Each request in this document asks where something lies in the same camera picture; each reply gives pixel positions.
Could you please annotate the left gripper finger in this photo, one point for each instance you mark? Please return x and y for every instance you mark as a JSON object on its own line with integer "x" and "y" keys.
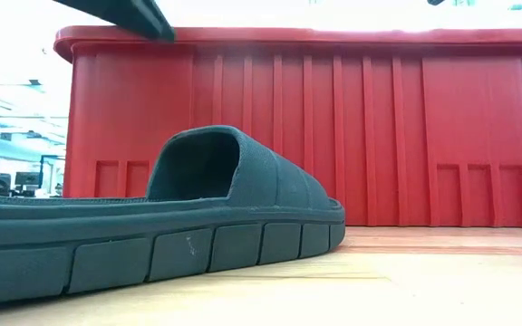
{"x": 129, "y": 16}

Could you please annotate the black rubber slide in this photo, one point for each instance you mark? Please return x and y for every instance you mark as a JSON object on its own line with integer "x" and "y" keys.
{"x": 152, "y": 226}

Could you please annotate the red plastic bin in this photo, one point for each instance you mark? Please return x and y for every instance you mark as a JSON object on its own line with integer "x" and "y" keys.
{"x": 379, "y": 136}

